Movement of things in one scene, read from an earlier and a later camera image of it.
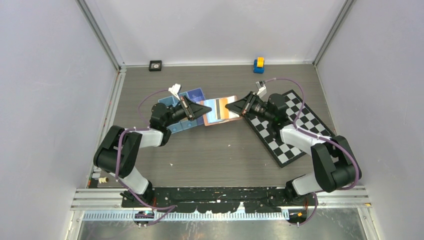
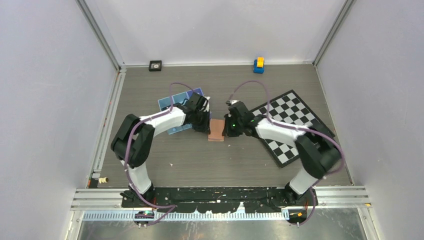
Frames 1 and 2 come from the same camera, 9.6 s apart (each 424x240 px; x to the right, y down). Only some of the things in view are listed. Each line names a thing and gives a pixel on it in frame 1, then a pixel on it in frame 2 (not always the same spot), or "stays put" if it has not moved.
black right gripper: [244, 106] → [227, 131]
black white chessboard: [300, 114] stays put
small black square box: [155, 65] stays put
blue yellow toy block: [259, 65] stays put
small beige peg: [104, 180] stays put
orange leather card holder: [219, 114] → [216, 127]
